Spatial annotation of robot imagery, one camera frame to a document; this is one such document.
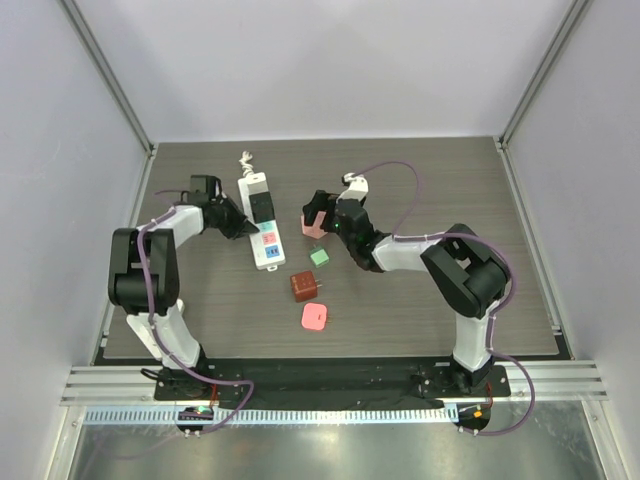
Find white power strip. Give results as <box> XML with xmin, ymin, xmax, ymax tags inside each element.
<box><xmin>238</xmin><ymin>172</ymin><xmax>286</xmax><ymax>272</ymax></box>

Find black cube plug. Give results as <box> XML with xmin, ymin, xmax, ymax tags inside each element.
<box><xmin>249</xmin><ymin>191</ymin><xmax>275</xmax><ymax>224</ymax></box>

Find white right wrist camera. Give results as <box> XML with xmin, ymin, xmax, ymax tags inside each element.
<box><xmin>338</xmin><ymin>173</ymin><xmax>369</xmax><ymax>205</ymax></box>

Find white slotted cable duct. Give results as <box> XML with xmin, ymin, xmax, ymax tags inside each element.
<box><xmin>84</xmin><ymin>404</ymin><xmax>458</xmax><ymax>426</ymax></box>

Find pink cube socket adapter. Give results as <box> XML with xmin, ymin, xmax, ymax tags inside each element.
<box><xmin>301</xmin><ymin>211</ymin><xmax>328</xmax><ymax>239</ymax></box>

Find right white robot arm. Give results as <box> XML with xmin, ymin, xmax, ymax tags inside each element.
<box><xmin>302</xmin><ymin>190</ymin><xmax>516</xmax><ymax>396</ymax></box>

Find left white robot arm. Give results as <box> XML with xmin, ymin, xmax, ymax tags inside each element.
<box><xmin>108</xmin><ymin>195</ymin><xmax>259</xmax><ymax>400</ymax></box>

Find dark red cube plug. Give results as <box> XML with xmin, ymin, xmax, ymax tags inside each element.
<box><xmin>290</xmin><ymin>270</ymin><xmax>321</xmax><ymax>303</ymax></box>

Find aluminium frame rail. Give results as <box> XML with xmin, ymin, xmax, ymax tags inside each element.
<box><xmin>60</xmin><ymin>360</ymin><xmax>608</xmax><ymax>406</ymax></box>

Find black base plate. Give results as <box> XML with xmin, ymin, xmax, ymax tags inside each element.
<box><xmin>152</xmin><ymin>357</ymin><xmax>511</xmax><ymax>414</ymax></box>

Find pink plug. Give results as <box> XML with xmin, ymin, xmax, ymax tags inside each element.
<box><xmin>300</xmin><ymin>302</ymin><xmax>330</xmax><ymax>331</ymax></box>

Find green cube plug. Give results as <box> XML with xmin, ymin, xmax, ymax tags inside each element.
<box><xmin>309</xmin><ymin>246</ymin><xmax>330</xmax><ymax>268</ymax></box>

